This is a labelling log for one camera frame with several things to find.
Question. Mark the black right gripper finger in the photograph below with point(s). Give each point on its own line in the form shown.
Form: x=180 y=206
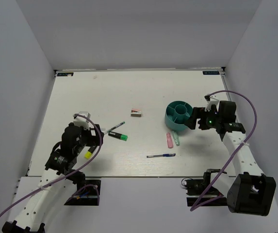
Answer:
x=191 y=123
x=195 y=113

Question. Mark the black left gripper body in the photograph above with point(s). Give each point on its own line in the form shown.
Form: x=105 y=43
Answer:
x=85 y=141

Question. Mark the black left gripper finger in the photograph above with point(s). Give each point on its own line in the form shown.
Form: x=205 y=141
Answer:
x=94 y=137
x=98 y=130

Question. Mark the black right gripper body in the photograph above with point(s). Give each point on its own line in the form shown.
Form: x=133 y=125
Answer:
x=208 y=119

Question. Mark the yellow black highlighter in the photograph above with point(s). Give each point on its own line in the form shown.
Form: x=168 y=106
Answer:
x=90 y=152

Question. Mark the mint green eraser pen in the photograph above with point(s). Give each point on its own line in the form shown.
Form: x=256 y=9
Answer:
x=176 y=138

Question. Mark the green black highlighter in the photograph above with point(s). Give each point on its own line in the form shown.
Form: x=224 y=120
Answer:
x=119 y=136

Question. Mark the green cap slim pen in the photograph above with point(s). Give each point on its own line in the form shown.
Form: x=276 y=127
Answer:
x=114 y=127

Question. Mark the pink eraser pen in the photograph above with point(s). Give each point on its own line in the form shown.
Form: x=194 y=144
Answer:
x=169 y=140

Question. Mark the blue ballpoint pen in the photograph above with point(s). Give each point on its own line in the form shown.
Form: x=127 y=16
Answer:
x=162 y=155

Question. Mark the pink white stapler box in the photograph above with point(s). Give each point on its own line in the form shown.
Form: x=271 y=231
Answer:
x=136 y=113

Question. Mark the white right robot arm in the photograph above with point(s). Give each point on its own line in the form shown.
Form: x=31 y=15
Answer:
x=251 y=191

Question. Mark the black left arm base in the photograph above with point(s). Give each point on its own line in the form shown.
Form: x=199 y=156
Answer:
x=87 y=194

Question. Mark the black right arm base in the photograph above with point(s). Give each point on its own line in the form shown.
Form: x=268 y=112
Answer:
x=194 y=187

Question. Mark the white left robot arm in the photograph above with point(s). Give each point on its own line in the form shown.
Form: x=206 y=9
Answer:
x=58 y=176

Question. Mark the teal round desk organizer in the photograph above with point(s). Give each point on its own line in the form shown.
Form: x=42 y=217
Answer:
x=177 y=112

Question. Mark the right corner label sticker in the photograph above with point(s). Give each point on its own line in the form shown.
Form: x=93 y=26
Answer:
x=210 y=72

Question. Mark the corner label sticker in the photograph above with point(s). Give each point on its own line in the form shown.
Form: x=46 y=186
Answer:
x=65 y=74
x=210 y=72

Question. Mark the left corner label sticker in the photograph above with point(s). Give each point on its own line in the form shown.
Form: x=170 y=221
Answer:
x=65 y=74

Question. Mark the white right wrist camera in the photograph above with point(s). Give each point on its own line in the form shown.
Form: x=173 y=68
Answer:
x=211 y=100

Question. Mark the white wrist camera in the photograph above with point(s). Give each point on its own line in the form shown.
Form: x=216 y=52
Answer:
x=211 y=100
x=80 y=120

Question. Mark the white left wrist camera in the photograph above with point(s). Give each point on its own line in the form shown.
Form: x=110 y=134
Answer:
x=80 y=120

